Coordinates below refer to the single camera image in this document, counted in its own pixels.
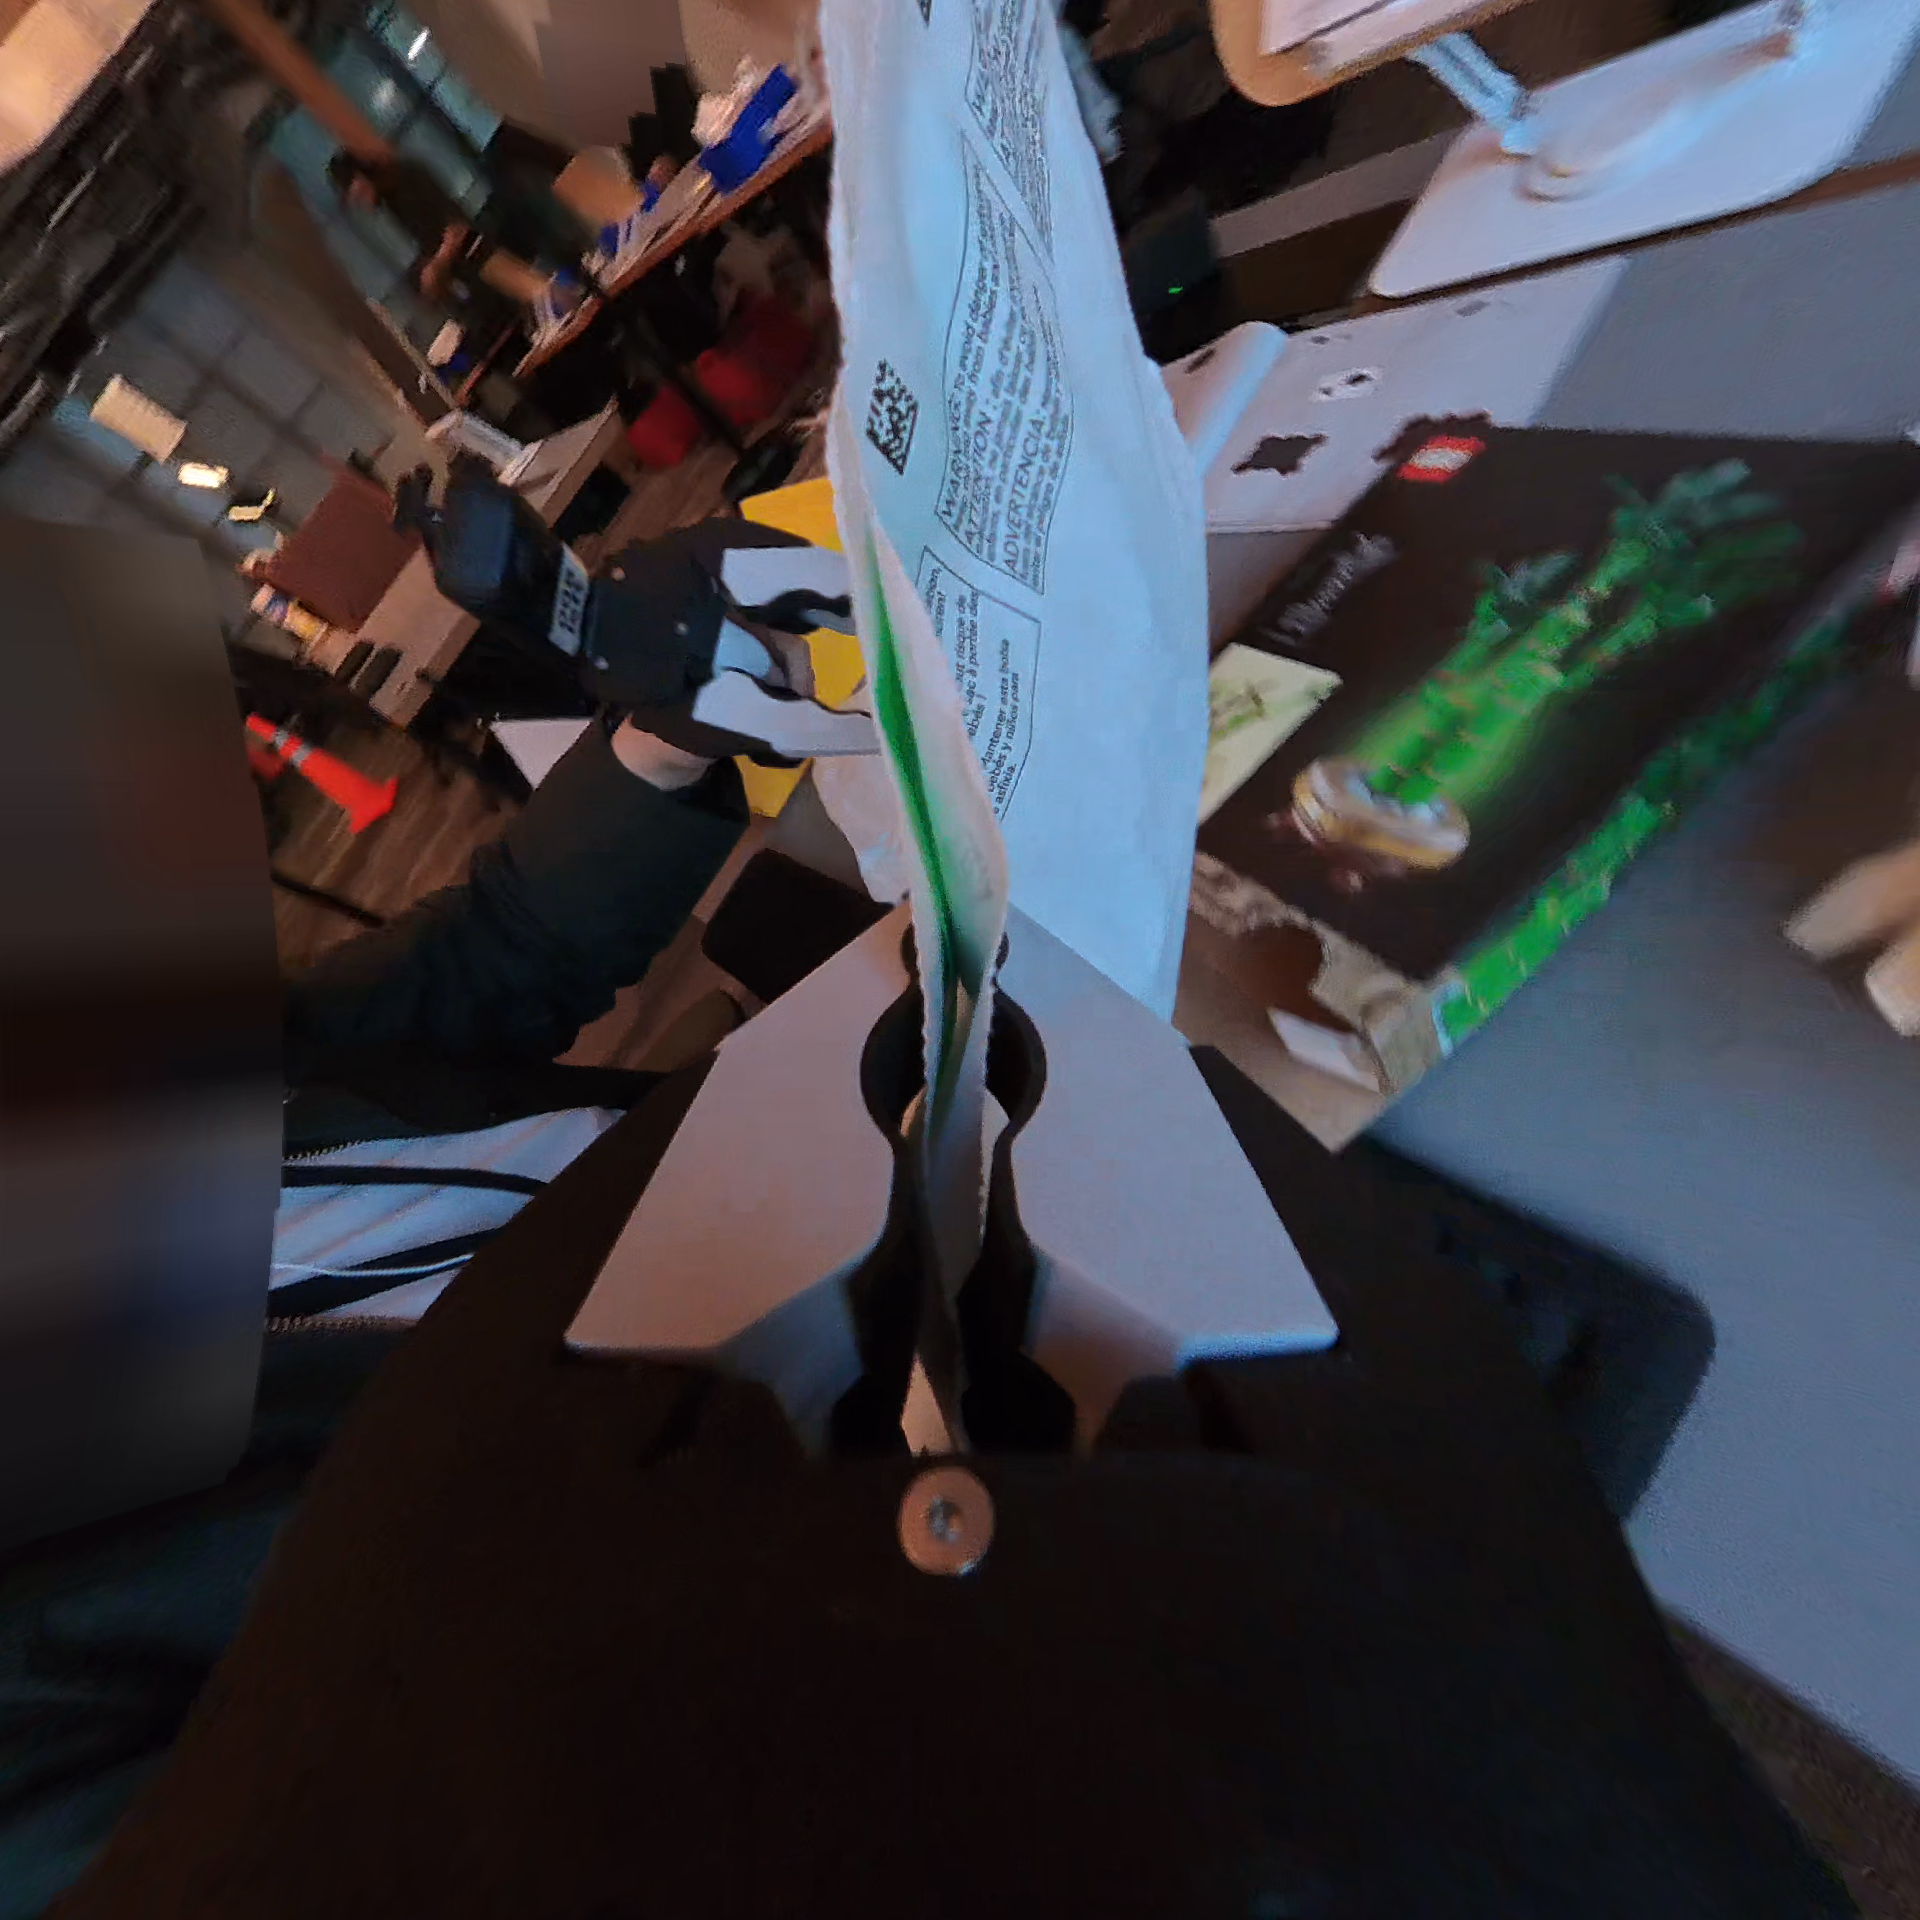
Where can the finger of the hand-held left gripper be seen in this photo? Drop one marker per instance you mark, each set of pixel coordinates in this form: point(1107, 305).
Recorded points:
point(779, 727)
point(786, 571)

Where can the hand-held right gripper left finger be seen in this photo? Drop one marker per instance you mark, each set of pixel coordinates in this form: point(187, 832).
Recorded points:
point(734, 1200)

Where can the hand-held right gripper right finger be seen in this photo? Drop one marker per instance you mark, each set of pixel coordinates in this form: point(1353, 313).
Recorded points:
point(1154, 1200)

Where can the large white paper bag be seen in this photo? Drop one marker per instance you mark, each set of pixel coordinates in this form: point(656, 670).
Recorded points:
point(1108, 721)

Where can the instruction booklet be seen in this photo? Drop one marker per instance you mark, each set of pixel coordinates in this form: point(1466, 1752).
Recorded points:
point(1425, 375)

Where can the person's left hand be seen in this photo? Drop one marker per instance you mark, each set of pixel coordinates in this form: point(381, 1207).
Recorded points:
point(660, 768)

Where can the red bag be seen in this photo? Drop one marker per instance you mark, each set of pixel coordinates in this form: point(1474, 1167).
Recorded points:
point(756, 368)
point(666, 429)

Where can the person's light grey clothing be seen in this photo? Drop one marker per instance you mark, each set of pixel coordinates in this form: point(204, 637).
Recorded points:
point(388, 1142)

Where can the long wooden table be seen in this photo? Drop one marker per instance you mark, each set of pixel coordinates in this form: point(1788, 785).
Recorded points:
point(660, 240)

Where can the orange floor tape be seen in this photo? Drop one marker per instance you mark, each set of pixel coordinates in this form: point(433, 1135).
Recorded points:
point(323, 774)

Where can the blue bin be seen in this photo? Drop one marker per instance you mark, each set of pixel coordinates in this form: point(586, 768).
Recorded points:
point(745, 128)

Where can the black box with green lights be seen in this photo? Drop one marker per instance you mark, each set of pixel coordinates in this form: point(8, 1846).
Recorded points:
point(1184, 285)

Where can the black toy set box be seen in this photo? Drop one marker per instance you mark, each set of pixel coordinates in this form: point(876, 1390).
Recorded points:
point(1500, 674)

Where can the white paper packet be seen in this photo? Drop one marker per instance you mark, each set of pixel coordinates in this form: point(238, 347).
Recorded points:
point(1861, 930)

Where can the white document stand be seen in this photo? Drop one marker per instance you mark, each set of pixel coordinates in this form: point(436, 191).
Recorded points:
point(1650, 149)

